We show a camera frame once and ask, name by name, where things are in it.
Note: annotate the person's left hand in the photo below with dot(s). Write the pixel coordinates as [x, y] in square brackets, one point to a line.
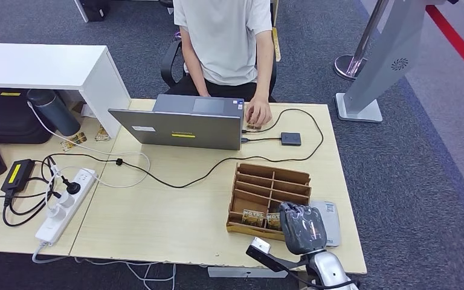
[258, 112]

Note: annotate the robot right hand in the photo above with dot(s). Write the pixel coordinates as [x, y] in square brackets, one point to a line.
[302, 230]

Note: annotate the yellow motel key card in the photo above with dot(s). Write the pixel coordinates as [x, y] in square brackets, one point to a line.
[273, 222]
[253, 218]

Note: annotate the person's left forearm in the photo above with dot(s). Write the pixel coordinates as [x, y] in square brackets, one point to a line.
[265, 68]

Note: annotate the person's right forearm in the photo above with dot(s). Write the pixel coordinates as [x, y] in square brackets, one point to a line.
[194, 68]

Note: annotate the stack of key cards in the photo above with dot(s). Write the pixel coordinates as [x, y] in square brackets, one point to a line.
[253, 127]

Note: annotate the white card reader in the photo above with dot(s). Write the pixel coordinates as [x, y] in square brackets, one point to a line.
[333, 224]

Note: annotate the small black card reader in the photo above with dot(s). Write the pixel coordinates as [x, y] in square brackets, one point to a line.
[291, 139]

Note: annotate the wooden card organizer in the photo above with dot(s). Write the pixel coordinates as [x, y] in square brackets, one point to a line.
[256, 188]

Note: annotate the person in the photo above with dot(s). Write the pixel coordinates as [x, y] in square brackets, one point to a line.
[224, 40]

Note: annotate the loose yellow key card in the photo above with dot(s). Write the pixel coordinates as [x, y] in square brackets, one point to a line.
[73, 141]
[102, 135]

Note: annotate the grey laptop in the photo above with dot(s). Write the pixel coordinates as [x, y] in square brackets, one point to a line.
[184, 128]

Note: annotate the black office chair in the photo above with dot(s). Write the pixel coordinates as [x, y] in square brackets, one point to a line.
[168, 64]

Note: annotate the grey kiosk stand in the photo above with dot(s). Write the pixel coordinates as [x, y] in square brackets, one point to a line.
[392, 52]

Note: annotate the black computer tower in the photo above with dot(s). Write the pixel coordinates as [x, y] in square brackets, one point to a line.
[93, 9]

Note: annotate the black plug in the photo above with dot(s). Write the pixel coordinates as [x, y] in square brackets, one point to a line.
[72, 187]

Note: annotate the dark grey bottle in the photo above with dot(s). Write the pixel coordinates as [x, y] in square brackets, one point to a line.
[55, 112]

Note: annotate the white plug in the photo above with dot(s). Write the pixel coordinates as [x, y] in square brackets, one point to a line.
[66, 200]
[56, 214]

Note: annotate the white desk shelf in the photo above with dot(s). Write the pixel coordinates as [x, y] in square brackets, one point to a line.
[36, 66]

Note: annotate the white power strip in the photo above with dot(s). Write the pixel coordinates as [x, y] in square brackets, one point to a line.
[55, 228]

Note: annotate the black power adapter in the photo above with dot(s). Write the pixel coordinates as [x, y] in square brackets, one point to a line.
[17, 176]

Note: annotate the black bag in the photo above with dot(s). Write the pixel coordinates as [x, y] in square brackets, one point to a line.
[4, 116]

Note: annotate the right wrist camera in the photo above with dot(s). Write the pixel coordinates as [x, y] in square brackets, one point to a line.
[264, 250]

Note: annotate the chrome stanchion post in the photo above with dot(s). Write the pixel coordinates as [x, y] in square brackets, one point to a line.
[350, 66]

